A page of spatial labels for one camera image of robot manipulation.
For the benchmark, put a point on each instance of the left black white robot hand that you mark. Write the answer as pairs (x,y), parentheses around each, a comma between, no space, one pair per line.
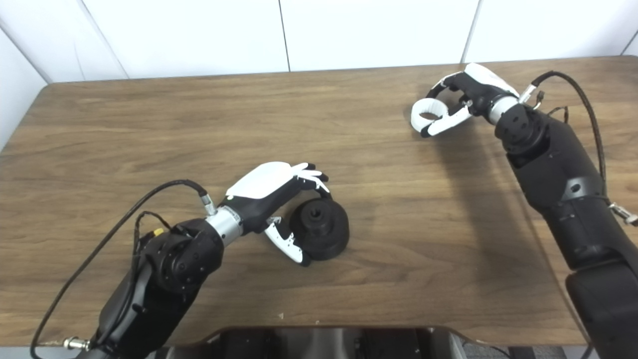
(259,199)

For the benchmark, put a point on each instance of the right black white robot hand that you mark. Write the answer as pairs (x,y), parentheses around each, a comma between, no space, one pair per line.
(478,89)

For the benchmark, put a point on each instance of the round black part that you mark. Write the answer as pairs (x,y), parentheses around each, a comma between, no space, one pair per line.
(326,234)

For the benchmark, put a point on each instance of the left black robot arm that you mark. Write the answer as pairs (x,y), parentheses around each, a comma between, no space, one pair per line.
(164,279)

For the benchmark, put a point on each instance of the black robot torso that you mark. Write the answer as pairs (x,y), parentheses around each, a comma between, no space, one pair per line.
(309,346)

